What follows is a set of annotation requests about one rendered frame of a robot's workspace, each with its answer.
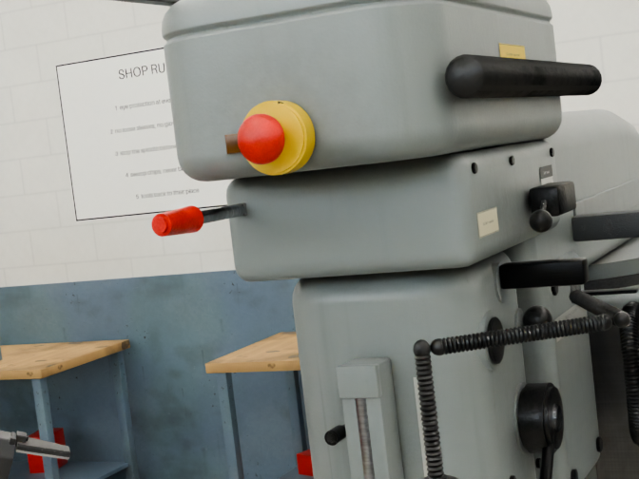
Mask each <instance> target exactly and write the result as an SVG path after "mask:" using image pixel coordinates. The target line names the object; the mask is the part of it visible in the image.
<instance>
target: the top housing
mask: <svg viewBox="0 0 639 479"><path fill-rule="evenodd" d="M551 20H552V10H551V7H550V5H549V4H548V2H547V1H546V0H181V1H179V2H177V3H175V4H174V5H172V6H171V7H170V8H169V10H168V11H167V12H166V13H165V16H164V19H163V21H162V36H163V38H164V40H166V44H165V45H164V52H165V66H166V74H167V81H168V89H169V97H170V103H171V111H172V119H173V126H174V134H175V142H176V149H177V157H178V161H179V164H180V167H181V169H182V170H183V172H184V173H185V174H186V175H187V176H188V177H190V178H191V179H194V180H196V181H199V182H214V181H224V180H233V179H241V178H250V177H258V176H267V174H263V173H261V172H260V171H258V170H257V169H255V168H254V167H253V166H252V165H251V164H250V163H249V162H248V160H247V159H246V158H245V157H244V156H243V154H242V153H241V152H239V153H231V154H227V152H226V144H225V137H224V135H228V134H236V133H238V132H239V129H240V126H241V125H242V123H243V120H244V118H245V117H246V115H247V114H248V112H249V111H250V110H251V109H252V108H253V107H255V106H256V105H258V104H260V103H263V102H267V101H288V102H291V103H294V104H296V105H298V106H300V107H301V108H302V109H303V110H304V111H305V112H306V113H307V114H308V116H309V118H310V119H311V121H312V124H313V127H314V129H315V146H314V150H313V153H312V155H311V157H310V159H309V160H308V162H307V163H306V164H305V165H304V166H303V167H302V168H300V169H299V170H297V171H295V172H301V171H310V170H319V169H327V168H336V167H344V166H353V165H361V164H369V163H386V162H394V161H402V160H410V159H417V158H425V157H432V156H438V155H444V154H450V153H456V152H462V151H468V150H475V149H480V148H486V147H493V146H499V145H505V144H516V143H522V142H527V141H533V140H540V139H545V138H549V137H550V136H551V135H553V134H554V133H555V132H556V131H557V130H558V129H559V127H560V125H561V123H562V106H561V98H560V96H548V97H512V98H477V99H461V98H459V97H456V96H455V95H454V94H453V93H452V92H451V91H450V90H449V89H448V87H447V85H446V82H445V72H446V68H447V66H448V65H449V64H450V62H451V61H452V60H454V58H455V57H456V56H459V55H462V54H471V55H482V56H494V57H506V58H517V59H529V60H540V61H552V62H557V61H556V51H555V42H554V32H553V25H552V24H551V23H550V21H551Z"/></svg>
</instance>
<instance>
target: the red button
mask: <svg viewBox="0 0 639 479"><path fill-rule="evenodd" d="M284 142H285V138H284V132H283V129H282V127H281V124H280V123H279V122H278V121H277V120H276V119H275V118H274V117H272V116H270V115H267V114H254V115H251V116H249V117H248V118H246V119H245V120H244V121H243V123H242V125H241V126H240V129H239V132H238V146H239V149H240V151H241V153H242V154H243V156H244V157H245V158H246V159H247V160H248V161H250V162H252V163H255V164H267V163H271V162H273V161H274V160H276V159H277V158H278V157H279V156H280V154H281V152H282V151H283V148H284Z"/></svg>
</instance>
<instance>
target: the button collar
mask: <svg viewBox="0 0 639 479"><path fill-rule="evenodd" d="M254 114H267V115H270V116H272V117H274V118H275V119H276V120H277V121H278V122H279V123H280V124H281V127H282V129H283V132H284V138H285V142H284V148H283V151H282V152H281V154H280V156H279V157H278V158H277V159H276V160H274V161H273V162H271V163H267V164H255V163H252V162H250V161H248V162H249V163H250V164H251V165H252V166H253V167H254V168H255V169H257V170H258V171H260V172H261V173H263V174H267V175H282V174H288V173H292V172H295V171H297V170H299V169H300V168H302V167H303V166H304V165H305V164H306V163H307V162H308V160H309V159H310V157H311V155H312V153H313V150H314V146H315V129H314V127H313V124H312V121H311V119H310V118H309V116H308V114H307V113H306V112H305V111H304V110H303V109H302V108H301V107H300V106H298V105H296V104H294V103H291V102H288V101H267V102H263V103H260V104H258V105H256V106H255V107H253V108H252V109H251V110H250V111H249V112H248V114H247V115H246V117H245V118H244V120H245V119H246V118H248V117H249V116H251V115H254Z"/></svg>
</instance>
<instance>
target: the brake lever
mask: <svg viewBox="0 0 639 479"><path fill-rule="evenodd" d="M240 216H247V210H246V203H237V204H232V205H227V206H222V207H216V208H211V209H205V210H200V209H199V208H198V207H196V206H193V205H189V206H186V207H182V208H178V209H175V210H171V211H167V212H163V213H161V214H157V215H156V216H155V217H154V218H153V220H152V223H151V226H152V230H153V231H154V233H155V234H156V235H157V236H160V237H166V236H174V235H181V234H189V233H196V232H198V231H199V230H200V229H201V228H202V227H203V224H204V223H209V222H213V221H218V220H227V219H231V218H236V217H240Z"/></svg>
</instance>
